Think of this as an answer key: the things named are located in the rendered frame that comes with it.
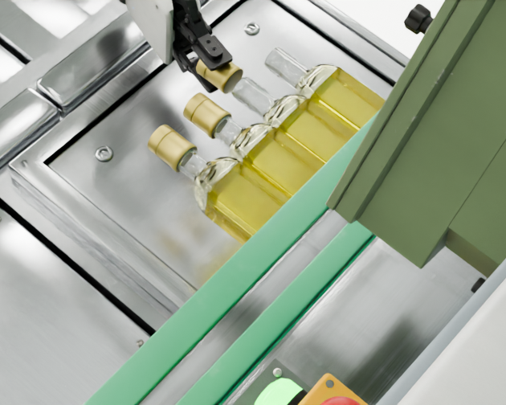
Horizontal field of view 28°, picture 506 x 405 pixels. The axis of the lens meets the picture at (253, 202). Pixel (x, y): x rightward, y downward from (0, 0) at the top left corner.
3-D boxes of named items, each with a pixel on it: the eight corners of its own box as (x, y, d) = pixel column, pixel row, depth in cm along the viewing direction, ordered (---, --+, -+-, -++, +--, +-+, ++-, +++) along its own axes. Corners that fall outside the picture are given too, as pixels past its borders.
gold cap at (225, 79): (242, 81, 119) (214, 61, 120) (244, 63, 115) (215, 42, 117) (222, 100, 117) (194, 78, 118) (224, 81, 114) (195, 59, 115)
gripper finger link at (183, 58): (170, 63, 124) (192, 75, 120) (160, 28, 121) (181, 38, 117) (189, 54, 125) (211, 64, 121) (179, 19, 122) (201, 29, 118)
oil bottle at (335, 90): (459, 185, 115) (315, 79, 121) (473, 158, 110) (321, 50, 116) (431, 216, 113) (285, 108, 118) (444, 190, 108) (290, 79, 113)
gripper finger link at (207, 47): (178, 34, 117) (210, 73, 114) (178, 15, 114) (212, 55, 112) (201, 22, 118) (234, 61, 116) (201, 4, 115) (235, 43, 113)
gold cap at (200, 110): (231, 124, 115) (202, 103, 116) (232, 108, 112) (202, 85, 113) (210, 145, 113) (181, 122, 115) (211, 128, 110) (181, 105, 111)
